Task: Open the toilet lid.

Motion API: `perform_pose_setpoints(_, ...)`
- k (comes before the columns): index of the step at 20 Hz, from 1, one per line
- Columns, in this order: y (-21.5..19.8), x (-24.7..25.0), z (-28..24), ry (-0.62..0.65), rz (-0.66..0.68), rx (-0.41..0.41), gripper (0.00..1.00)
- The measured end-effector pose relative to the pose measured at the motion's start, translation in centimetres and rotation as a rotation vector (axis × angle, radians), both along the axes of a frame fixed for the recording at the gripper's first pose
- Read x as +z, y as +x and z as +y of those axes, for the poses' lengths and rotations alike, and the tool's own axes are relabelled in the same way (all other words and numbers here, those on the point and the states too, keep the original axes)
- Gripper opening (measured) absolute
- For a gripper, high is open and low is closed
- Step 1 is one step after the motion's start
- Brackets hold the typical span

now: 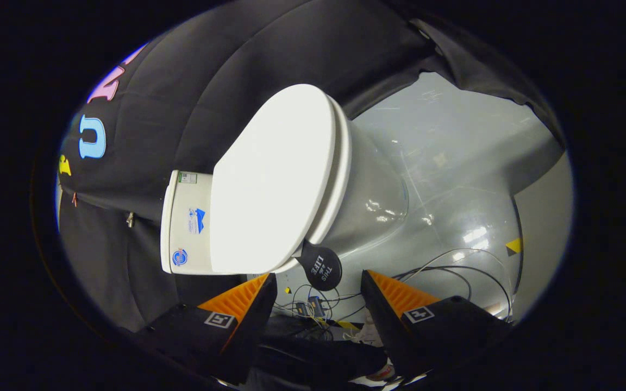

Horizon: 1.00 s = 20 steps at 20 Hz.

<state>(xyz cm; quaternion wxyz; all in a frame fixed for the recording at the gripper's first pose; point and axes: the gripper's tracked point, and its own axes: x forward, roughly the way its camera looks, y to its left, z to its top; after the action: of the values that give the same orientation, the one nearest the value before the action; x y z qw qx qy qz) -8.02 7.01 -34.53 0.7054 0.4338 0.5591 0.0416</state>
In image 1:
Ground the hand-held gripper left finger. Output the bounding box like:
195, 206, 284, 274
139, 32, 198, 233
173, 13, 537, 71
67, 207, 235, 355
139, 273, 278, 383

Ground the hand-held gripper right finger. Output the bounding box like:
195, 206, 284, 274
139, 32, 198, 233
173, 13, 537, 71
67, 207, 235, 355
361, 270, 514, 381

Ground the white toilet seat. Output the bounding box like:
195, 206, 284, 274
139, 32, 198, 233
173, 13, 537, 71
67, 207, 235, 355
278, 95, 353, 273

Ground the thin grey floor cable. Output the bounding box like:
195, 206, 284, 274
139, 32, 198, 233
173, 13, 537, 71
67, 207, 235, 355
395, 248, 512, 321

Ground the small blue cable connector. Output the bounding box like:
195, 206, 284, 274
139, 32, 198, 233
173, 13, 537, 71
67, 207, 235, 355
297, 296, 325, 318

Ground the dark cloth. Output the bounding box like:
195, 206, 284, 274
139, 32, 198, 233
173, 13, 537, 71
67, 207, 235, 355
253, 315, 389, 387

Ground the white ceramic toilet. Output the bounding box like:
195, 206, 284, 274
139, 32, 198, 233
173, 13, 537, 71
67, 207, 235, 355
160, 117, 409, 275

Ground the thin black floor cable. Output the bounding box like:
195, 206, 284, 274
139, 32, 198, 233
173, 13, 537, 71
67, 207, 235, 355
275, 265, 474, 326

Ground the black round lid handle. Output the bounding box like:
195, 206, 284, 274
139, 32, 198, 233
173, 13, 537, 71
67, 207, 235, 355
295, 239, 343, 292

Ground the black backdrop cloth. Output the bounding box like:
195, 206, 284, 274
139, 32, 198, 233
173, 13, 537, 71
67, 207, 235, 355
58, 0, 566, 333

